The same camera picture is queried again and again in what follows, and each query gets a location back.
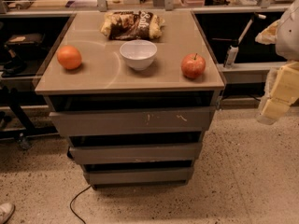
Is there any black floor cable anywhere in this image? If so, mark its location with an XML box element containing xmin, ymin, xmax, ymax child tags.
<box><xmin>69</xmin><ymin>185</ymin><xmax>93</xmax><ymax>224</ymax></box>

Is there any grey middle drawer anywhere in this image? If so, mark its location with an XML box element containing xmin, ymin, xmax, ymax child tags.
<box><xmin>70</xmin><ymin>132</ymin><xmax>202</xmax><ymax>164</ymax></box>

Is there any orange fruit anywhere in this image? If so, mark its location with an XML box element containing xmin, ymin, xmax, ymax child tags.
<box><xmin>57</xmin><ymin>45</ymin><xmax>82</xmax><ymax>70</ymax></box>

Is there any black chair base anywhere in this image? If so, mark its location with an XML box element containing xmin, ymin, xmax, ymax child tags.
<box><xmin>0</xmin><ymin>87</ymin><xmax>57</xmax><ymax>150</ymax></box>

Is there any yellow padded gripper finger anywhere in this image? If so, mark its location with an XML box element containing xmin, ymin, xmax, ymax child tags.
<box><xmin>257</xmin><ymin>62</ymin><xmax>299</xmax><ymax>125</ymax></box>
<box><xmin>255</xmin><ymin>21</ymin><xmax>278</xmax><ymax>45</ymax></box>

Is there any brown chip bag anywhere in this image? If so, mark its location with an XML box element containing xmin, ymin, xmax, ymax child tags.
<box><xmin>100</xmin><ymin>11</ymin><xmax>164</xmax><ymax>41</ymax></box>

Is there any grey drawer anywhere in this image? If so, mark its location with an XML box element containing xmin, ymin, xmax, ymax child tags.
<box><xmin>70</xmin><ymin>132</ymin><xmax>202</xmax><ymax>164</ymax></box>
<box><xmin>50</xmin><ymin>91</ymin><xmax>215</xmax><ymax>136</ymax></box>
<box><xmin>83</xmin><ymin>160</ymin><xmax>193</xmax><ymax>186</ymax></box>

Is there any grey top drawer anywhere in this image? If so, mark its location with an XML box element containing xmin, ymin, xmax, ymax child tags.
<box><xmin>50</xmin><ymin>91</ymin><xmax>215</xmax><ymax>136</ymax></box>

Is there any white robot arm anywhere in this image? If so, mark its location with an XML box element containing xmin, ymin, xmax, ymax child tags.
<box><xmin>255</xmin><ymin>0</ymin><xmax>299</xmax><ymax>125</ymax></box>

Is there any red apple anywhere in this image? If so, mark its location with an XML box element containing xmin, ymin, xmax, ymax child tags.
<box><xmin>181</xmin><ymin>53</ymin><xmax>206</xmax><ymax>79</ymax></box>

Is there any white shoe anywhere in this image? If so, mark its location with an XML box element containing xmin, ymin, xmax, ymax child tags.
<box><xmin>0</xmin><ymin>203</ymin><xmax>15</xmax><ymax>224</ymax></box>

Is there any grey drawer cabinet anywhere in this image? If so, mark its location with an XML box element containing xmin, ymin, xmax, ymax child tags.
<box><xmin>35</xmin><ymin>10</ymin><xmax>226</xmax><ymax>190</ymax></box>

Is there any white bowl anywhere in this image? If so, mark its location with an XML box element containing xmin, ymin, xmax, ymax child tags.
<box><xmin>120</xmin><ymin>40</ymin><xmax>157</xmax><ymax>71</ymax></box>

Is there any grey bottom drawer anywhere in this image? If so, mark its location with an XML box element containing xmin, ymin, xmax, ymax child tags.
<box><xmin>83</xmin><ymin>160</ymin><xmax>193</xmax><ymax>186</ymax></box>

